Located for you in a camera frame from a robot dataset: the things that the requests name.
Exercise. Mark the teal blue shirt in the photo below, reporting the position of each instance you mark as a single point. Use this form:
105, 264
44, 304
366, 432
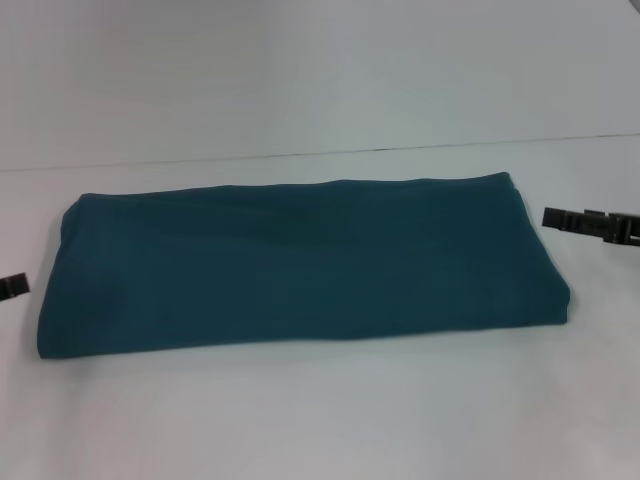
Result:
300, 270

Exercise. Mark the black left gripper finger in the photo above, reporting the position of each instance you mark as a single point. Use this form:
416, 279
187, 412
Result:
15, 286

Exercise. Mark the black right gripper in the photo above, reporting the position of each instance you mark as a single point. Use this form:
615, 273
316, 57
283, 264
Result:
625, 228

